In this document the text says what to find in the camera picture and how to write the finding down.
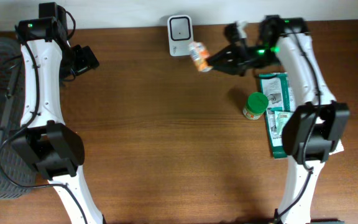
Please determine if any orange red snack packet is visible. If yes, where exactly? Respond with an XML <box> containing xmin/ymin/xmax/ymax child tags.
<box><xmin>188</xmin><ymin>42</ymin><xmax>212</xmax><ymax>72</ymax></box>

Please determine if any mint green tissue pack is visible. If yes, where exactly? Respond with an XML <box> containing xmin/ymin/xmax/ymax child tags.
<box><xmin>274</xmin><ymin>111</ymin><xmax>293</xmax><ymax>135</ymax></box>

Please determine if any green white wipes pack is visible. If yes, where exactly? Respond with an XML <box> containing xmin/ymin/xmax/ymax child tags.
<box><xmin>259</xmin><ymin>73</ymin><xmax>295</xmax><ymax>159</ymax></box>

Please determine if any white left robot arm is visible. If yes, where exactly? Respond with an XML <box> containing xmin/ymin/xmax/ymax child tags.
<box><xmin>10</xmin><ymin>2</ymin><xmax>106</xmax><ymax>223</ymax></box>

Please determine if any white tube carton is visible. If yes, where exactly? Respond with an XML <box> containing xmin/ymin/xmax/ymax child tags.
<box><xmin>329</xmin><ymin>140</ymin><xmax>344</xmax><ymax>156</ymax></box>

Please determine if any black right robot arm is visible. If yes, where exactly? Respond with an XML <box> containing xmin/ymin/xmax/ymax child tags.
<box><xmin>206</xmin><ymin>15</ymin><xmax>350</xmax><ymax>223</ymax></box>

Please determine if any green lid spice jar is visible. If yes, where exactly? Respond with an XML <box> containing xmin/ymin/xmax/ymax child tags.
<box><xmin>242</xmin><ymin>92</ymin><xmax>269</xmax><ymax>120</ymax></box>

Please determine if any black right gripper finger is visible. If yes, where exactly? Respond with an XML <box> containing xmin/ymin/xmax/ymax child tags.
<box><xmin>206</xmin><ymin>44</ymin><xmax>243</xmax><ymax>62</ymax></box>
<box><xmin>212</xmin><ymin>63</ymin><xmax>247</xmax><ymax>77</ymax></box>

